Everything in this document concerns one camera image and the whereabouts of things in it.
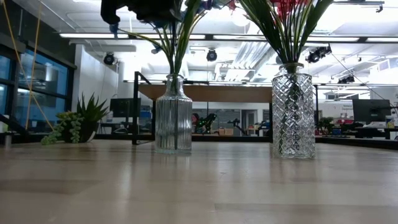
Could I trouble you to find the wooden shelf black metal legs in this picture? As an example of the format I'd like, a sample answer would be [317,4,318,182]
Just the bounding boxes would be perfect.
[132,71,320,146]

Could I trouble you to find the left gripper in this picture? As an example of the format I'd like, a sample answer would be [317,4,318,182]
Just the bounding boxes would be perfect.
[101,0,184,25]

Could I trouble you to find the linear ceiling light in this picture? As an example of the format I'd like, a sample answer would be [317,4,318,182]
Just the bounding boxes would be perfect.
[213,34,268,40]
[136,34,206,40]
[58,32,130,39]
[303,36,360,42]
[366,37,398,43]

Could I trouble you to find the black ceiling track light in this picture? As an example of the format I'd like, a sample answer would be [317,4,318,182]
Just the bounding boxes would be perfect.
[329,0,386,13]

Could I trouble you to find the diamond-cut glass vase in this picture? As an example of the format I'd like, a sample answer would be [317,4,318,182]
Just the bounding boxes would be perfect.
[272,62,317,160]

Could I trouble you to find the background green plant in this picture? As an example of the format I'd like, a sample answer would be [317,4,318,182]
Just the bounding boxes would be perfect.
[317,116,336,135]

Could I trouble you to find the black computer monitor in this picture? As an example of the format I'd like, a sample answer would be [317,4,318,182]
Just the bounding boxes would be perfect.
[109,97,142,118]
[352,98,392,124]

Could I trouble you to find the ribbed glass bottle vase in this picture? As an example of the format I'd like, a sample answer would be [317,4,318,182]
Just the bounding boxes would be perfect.
[154,73,193,155]

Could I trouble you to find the potted artificial succulent plant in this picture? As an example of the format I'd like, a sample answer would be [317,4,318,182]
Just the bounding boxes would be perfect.
[40,92,110,146]

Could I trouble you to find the red artificial flower bunch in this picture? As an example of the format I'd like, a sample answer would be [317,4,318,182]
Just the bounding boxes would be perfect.
[239,0,313,68]

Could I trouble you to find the dark framed window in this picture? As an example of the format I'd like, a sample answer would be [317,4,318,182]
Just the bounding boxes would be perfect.
[0,46,75,131]

